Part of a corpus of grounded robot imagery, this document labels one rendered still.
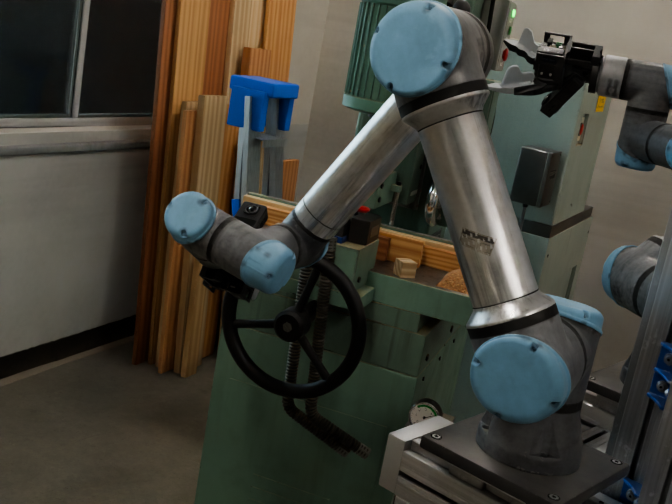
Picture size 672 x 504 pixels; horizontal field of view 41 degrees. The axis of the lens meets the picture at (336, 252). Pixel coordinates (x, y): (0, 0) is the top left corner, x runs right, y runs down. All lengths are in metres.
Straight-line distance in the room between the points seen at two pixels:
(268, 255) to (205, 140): 2.05
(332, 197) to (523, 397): 0.43
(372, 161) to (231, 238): 0.23
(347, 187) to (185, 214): 0.24
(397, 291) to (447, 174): 0.70
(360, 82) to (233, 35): 1.79
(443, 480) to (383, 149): 0.49
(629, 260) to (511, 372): 0.75
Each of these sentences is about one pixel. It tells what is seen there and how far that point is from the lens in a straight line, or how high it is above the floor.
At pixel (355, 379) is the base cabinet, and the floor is 0.67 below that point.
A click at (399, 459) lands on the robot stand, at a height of 0.74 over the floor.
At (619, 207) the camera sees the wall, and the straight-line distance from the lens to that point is 4.13.
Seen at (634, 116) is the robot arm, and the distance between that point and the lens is 1.75.
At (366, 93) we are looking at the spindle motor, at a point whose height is 1.24.
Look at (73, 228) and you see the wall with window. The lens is 3.33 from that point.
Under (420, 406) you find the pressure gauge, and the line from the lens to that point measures 1.79.
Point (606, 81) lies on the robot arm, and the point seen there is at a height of 1.34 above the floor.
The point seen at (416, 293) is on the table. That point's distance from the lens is 1.80.
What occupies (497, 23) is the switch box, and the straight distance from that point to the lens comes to 2.17.
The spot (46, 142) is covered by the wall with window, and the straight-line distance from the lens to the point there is 3.14.
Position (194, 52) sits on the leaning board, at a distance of 3.41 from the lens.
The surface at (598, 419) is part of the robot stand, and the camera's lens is 1.79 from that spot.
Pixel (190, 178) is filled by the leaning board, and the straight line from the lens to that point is 3.33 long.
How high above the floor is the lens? 1.35
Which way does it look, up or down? 14 degrees down
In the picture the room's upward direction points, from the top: 10 degrees clockwise
